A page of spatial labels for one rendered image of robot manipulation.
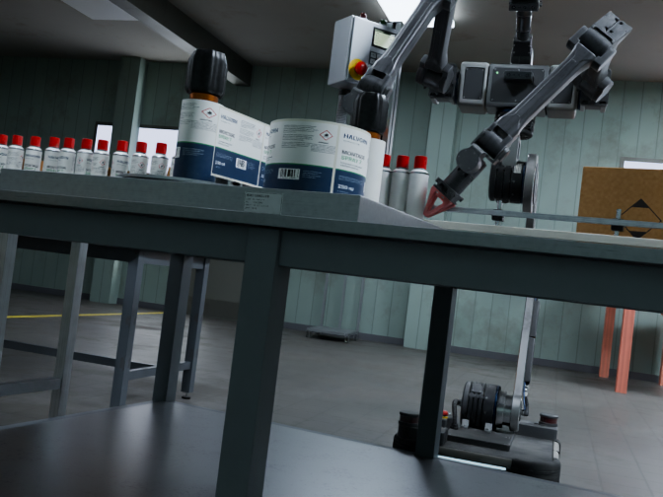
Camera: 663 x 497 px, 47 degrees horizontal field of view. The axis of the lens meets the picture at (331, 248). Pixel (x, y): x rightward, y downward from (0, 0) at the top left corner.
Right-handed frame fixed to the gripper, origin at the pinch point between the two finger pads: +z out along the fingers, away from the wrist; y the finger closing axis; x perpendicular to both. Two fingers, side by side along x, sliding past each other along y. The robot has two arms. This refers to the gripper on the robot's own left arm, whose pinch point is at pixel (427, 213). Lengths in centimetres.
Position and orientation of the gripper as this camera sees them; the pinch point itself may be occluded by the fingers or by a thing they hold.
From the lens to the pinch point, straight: 204.0
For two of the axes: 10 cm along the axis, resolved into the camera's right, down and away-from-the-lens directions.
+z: -6.6, 7.3, 1.8
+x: 6.5, 6.8, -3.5
